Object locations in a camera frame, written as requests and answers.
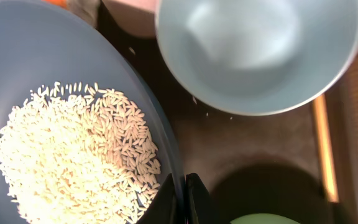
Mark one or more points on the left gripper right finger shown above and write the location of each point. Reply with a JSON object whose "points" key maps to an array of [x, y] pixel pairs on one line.
{"points": [[199, 206]]}

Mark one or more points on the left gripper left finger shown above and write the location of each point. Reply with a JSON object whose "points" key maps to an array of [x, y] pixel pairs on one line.
{"points": [[164, 207]]}

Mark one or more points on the mint green bowl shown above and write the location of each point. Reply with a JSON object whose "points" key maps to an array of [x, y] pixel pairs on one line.
{"points": [[263, 218]]}

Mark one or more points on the pile of white rice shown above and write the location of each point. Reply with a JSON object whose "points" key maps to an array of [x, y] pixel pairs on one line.
{"points": [[79, 154]]}

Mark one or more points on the wooden chopstick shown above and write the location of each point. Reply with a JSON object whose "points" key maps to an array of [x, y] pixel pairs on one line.
{"points": [[325, 148]]}

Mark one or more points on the light blue bowl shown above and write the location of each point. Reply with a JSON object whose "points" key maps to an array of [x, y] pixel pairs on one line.
{"points": [[257, 57]]}

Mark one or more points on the brown serving tray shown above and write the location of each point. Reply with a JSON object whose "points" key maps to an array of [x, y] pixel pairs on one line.
{"points": [[251, 164]]}

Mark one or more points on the white paper cup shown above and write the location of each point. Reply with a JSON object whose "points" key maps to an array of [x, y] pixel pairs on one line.
{"points": [[136, 17]]}

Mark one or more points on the yellow green snack wrapper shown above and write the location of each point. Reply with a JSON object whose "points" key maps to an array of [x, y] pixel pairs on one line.
{"points": [[60, 3]]}

